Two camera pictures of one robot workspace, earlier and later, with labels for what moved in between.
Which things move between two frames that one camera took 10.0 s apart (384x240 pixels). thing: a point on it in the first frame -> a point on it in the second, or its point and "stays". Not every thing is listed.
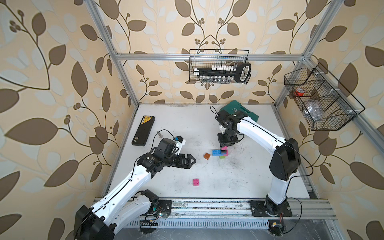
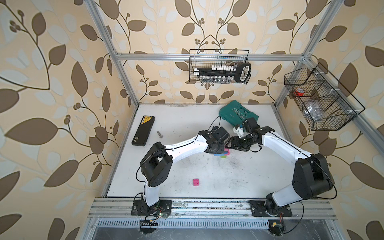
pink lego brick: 196,182 stays
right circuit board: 276,227 stays
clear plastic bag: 314,110 stays
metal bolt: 160,135 stays
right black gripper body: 227,138 -> 242,143
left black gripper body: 174,160 -> 220,149
